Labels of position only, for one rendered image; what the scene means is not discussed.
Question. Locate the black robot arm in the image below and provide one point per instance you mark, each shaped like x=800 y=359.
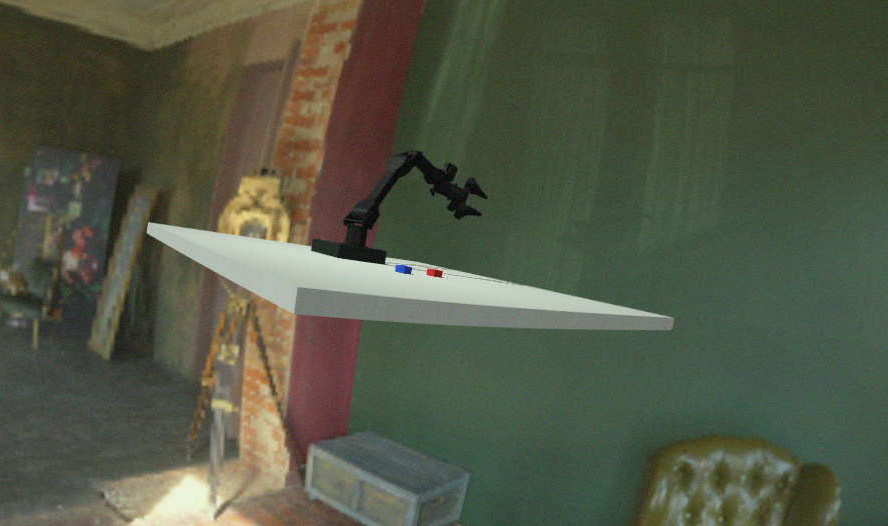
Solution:
x=366 y=212

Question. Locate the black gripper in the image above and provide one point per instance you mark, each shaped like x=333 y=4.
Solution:
x=460 y=195

